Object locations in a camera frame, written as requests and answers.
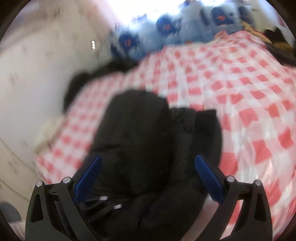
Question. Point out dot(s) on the black coat by wall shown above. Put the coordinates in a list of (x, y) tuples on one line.
[(79, 80)]

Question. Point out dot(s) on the blue whale curtain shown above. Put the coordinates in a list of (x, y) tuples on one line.
[(178, 24)]

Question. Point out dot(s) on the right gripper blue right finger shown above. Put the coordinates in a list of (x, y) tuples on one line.
[(211, 178)]

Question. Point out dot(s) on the black puffer jacket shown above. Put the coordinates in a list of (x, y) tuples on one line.
[(148, 188)]

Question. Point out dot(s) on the dark clothes pile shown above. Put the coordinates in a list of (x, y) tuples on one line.
[(275, 43)]

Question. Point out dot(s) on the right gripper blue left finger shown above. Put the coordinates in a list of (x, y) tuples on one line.
[(85, 178)]

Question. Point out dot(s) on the red white checkered bedspread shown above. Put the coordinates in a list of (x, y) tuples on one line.
[(253, 94)]

